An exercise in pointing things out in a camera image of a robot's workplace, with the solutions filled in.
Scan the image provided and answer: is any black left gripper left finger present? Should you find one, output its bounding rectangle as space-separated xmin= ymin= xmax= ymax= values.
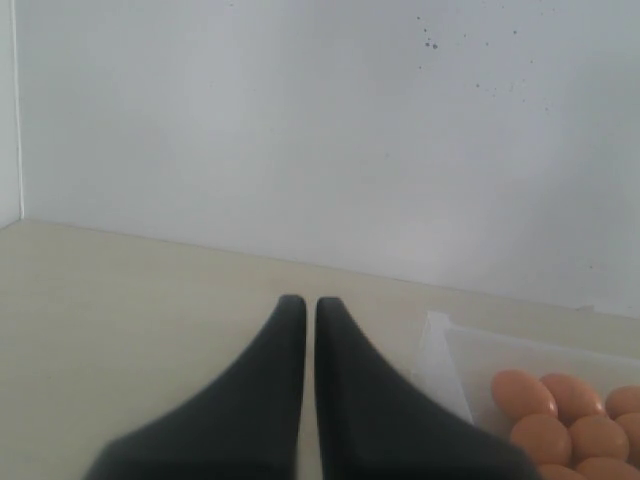
xmin=85 ymin=295 xmax=306 ymax=479

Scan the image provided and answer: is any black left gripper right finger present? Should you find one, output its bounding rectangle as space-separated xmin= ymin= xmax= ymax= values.
xmin=314 ymin=297 xmax=539 ymax=479

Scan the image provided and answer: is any brown egg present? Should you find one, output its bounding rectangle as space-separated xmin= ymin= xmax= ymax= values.
xmin=568 ymin=415 xmax=630 ymax=463
xmin=615 ymin=412 xmax=640 ymax=466
xmin=509 ymin=414 xmax=572 ymax=466
xmin=540 ymin=373 xmax=606 ymax=427
xmin=575 ymin=457 xmax=640 ymax=480
xmin=605 ymin=385 xmax=640 ymax=419
xmin=538 ymin=464 xmax=586 ymax=480
xmin=490 ymin=369 xmax=558 ymax=421

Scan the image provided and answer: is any clear plastic storage box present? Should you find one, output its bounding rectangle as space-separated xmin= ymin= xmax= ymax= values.
xmin=414 ymin=312 xmax=639 ymax=445

